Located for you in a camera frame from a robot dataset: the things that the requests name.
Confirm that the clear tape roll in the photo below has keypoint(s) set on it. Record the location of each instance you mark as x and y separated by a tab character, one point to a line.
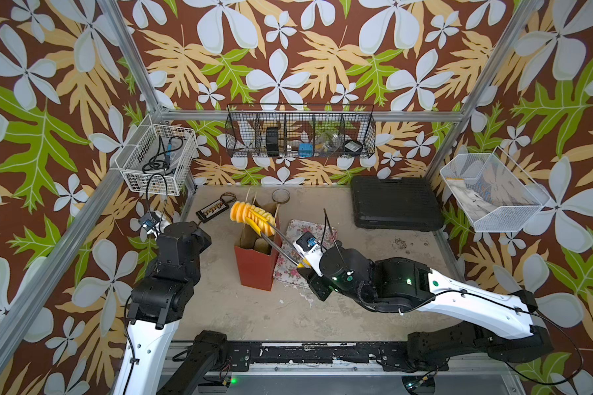
281	196

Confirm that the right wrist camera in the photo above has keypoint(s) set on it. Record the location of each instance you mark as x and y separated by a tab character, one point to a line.
309	249

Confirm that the red brown paper bag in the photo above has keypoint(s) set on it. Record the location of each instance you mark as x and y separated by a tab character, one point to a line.
256	259

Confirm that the blue small box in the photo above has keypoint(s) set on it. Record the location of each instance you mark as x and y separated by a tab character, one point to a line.
306	150

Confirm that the yellow handled metal tongs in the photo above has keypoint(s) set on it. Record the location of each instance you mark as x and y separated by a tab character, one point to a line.
263	227

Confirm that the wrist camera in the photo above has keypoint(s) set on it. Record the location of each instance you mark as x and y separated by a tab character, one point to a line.
154	223
309	249

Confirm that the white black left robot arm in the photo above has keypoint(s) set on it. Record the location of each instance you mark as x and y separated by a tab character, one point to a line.
154	311

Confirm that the ridged yellow striped bread loaf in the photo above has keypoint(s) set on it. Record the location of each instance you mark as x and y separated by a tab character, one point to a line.
240	209

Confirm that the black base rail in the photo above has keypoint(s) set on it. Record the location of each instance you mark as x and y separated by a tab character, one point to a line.
316	355

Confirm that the white wire basket left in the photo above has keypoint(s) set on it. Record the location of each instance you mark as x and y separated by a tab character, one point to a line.
158	163

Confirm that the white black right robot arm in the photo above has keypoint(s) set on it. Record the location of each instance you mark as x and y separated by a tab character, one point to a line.
501	326

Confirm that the black power strip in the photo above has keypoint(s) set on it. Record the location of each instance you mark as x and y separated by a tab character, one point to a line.
214	209

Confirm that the black square gadget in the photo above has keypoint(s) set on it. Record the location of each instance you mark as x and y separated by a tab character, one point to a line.
352	148

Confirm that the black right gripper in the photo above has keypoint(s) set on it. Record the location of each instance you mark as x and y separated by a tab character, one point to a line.
315	281

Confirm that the black device in basket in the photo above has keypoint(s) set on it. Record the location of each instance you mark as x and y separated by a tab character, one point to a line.
272	141

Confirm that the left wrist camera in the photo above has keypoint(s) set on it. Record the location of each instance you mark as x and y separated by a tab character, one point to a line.
154	223

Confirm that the white mesh basket right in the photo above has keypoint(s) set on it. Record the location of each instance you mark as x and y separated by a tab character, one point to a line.
494	192

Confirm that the clear glass jar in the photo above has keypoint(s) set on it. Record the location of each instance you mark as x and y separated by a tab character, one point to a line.
328	143

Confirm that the black plastic tool case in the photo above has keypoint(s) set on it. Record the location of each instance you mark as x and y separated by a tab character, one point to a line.
395	204

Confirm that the black wire wall basket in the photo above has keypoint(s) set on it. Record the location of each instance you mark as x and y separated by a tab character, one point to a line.
245	128

